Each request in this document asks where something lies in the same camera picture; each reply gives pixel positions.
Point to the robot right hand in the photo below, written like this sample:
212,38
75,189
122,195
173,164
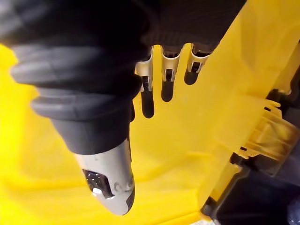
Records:
77,70

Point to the yellow plastic trash can lid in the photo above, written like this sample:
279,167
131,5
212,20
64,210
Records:
187,140

